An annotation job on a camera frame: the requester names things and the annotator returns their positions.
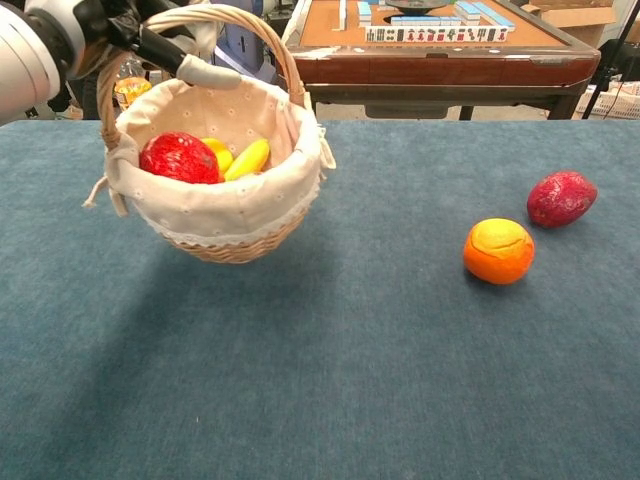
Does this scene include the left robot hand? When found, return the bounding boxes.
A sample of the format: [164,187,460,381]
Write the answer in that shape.
[69,0,241,91]

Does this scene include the wicker basket with cloth lining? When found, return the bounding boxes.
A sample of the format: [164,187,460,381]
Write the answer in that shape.
[82,3,337,265]

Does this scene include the orange toy fruit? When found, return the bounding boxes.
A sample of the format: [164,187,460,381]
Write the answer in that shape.
[463,217,536,286]

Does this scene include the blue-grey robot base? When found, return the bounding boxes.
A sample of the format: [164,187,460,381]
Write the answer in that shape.
[212,0,289,84]

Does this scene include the bright red toy fruit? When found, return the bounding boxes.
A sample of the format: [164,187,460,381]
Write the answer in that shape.
[139,131,221,185]

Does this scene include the small yellow toy fruit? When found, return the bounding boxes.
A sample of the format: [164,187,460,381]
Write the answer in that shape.
[200,137,235,174]

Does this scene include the dark red toy fruit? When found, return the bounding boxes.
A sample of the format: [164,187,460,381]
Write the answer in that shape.
[526,170,599,229]

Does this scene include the plastic bottle with orange label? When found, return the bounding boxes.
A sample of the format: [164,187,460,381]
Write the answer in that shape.
[113,57,154,111]

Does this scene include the standing person in black trousers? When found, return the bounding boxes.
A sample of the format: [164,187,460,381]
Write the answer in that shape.
[47,74,104,120]

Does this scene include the yellow toy banana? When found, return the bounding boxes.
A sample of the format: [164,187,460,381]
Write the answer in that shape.
[223,138,272,182]

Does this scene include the dark round dish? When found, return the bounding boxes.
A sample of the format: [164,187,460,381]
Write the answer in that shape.
[384,0,454,15]

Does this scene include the short blue-backed mahjong tile row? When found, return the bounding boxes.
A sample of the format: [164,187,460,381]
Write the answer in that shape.
[390,15,464,27]

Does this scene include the face-up mahjong tile row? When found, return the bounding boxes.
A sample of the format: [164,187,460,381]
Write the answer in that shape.
[365,25,510,44]

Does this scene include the brown mahjong table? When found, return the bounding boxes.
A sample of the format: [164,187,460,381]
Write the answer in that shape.
[282,0,602,121]

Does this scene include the long blue-backed mahjong tile stack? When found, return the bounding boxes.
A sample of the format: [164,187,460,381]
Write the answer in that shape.
[453,0,516,29]

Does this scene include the blue table cloth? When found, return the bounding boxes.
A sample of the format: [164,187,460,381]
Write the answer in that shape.
[0,118,640,480]

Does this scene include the cardboard box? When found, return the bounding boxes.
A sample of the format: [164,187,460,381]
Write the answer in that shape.
[522,0,621,49]

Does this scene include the black tripod stand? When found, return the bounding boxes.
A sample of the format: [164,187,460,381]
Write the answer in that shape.
[582,0,640,120]

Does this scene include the white plastic crate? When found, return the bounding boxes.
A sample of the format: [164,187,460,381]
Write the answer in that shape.
[574,82,640,120]

